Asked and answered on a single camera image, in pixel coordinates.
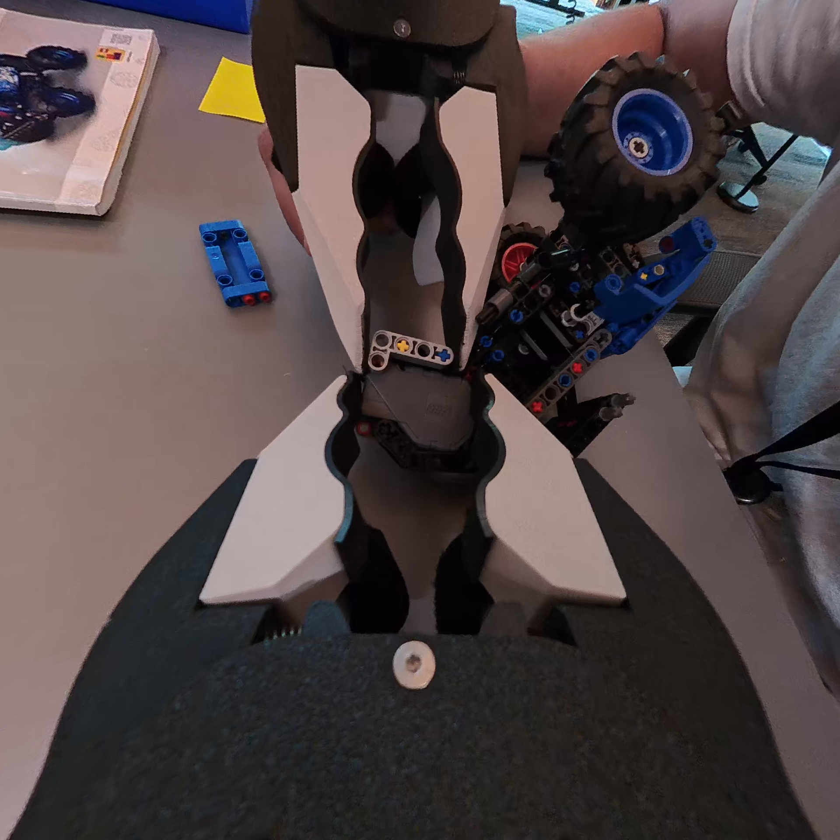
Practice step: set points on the light grey lego beam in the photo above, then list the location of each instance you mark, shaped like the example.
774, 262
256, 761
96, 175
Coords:
415, 353

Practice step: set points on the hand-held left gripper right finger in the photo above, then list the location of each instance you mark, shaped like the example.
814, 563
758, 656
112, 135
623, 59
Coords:
551, 518

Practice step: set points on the blue storage box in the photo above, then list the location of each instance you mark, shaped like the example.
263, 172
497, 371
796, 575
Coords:
184, 5

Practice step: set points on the black and blue lego truck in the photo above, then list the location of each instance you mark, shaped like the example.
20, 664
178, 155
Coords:
558, 315

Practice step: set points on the person's right hand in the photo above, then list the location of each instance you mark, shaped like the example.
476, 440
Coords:
282, 197

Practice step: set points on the lego instruction booklet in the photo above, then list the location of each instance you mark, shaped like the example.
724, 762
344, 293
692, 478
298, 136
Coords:
98, 151

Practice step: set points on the yellow paper sheet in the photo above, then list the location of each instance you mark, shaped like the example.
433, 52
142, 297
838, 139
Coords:
233, 92

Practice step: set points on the black mesh office chair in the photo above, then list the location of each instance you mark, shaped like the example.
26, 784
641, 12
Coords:
712, 275

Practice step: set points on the black round foot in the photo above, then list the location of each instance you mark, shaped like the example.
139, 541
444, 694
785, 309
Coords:
738, 197

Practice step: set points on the person's right forearm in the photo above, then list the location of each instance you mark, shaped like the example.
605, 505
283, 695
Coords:
590, 52

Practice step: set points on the blue lego panel piece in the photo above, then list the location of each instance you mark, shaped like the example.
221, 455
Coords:
235, 262

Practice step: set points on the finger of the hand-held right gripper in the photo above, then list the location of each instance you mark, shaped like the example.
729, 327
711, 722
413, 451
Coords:
479, 170
325, 164

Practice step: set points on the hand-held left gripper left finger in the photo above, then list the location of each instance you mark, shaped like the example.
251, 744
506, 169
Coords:
282, 512

